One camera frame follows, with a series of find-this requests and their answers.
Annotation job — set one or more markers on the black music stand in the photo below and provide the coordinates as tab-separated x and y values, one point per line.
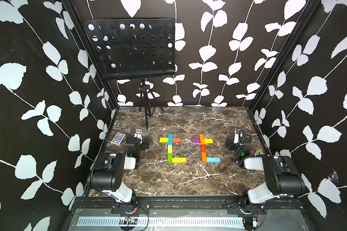
134	49

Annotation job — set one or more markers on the small yellow block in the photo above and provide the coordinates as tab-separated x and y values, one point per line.
208	141

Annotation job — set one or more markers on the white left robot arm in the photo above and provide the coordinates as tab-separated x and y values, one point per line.
107	173

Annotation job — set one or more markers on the pale yellow block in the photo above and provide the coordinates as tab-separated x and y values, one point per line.
170	149

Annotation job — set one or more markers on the yellow tape roll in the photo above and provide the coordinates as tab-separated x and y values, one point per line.
259	152

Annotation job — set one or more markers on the light blue block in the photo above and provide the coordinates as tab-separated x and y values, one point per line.
213	160

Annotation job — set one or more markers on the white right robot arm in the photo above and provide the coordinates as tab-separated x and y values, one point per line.
282	179

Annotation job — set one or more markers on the red block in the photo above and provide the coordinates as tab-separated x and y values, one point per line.
203	148

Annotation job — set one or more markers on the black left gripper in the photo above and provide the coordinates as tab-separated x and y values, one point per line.
144	145

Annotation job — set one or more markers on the orange block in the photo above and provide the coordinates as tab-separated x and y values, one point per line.
204	157
202	139

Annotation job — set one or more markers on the long yellow block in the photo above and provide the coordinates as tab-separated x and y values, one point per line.
179	160

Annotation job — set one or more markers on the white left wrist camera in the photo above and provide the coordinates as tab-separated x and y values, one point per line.
138	134

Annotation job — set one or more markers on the white perforated strip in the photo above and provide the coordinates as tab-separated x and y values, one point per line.
232	222

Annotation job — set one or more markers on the green block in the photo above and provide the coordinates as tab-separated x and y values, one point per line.
170	158

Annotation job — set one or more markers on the black front rail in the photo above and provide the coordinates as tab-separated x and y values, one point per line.
148	203

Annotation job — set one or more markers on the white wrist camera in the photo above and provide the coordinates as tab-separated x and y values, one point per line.
138	134
239	136

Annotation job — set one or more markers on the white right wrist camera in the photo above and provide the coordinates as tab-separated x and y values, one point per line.
239	136

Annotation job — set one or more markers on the teal block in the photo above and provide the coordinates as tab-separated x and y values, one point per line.
170	139

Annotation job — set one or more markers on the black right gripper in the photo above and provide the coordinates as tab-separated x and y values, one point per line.
231	147

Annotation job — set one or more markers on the orange block front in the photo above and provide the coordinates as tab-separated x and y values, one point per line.
204	157

